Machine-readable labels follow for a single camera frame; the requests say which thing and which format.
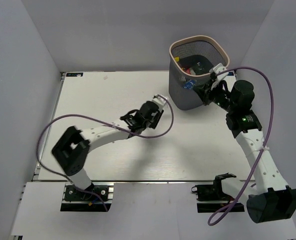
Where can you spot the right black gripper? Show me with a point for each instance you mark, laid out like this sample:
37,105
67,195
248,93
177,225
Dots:
204,92

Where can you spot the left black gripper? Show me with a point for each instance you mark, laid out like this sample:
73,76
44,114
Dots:
158,116

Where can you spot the blue label water bottle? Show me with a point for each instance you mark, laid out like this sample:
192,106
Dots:
189,84

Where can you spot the white cap water bottle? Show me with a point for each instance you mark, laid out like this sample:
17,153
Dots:
202,67

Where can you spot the red label cola bottle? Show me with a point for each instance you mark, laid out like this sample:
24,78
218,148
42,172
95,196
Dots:
191,71

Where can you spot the yellow label small bottle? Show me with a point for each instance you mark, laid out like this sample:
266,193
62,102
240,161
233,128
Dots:
177,59

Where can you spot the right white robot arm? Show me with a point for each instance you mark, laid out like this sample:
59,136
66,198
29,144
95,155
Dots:
272,198

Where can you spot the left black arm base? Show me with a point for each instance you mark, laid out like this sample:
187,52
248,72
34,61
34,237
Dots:
77,201

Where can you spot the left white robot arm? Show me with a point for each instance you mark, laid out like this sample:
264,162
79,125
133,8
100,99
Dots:
74,145

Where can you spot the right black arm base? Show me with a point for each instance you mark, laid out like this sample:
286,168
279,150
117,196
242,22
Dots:
210,197

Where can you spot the grey mesh waste bin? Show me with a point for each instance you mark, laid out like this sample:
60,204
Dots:
191,60

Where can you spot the blue label sticker left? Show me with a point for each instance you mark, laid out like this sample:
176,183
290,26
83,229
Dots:
74,74

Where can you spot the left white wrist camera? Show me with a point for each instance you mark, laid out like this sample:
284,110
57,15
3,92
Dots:
160,101

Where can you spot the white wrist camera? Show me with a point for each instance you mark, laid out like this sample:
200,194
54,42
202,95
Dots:
160,101
217,74

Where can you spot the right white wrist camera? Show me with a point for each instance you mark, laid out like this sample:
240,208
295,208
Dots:
217,74

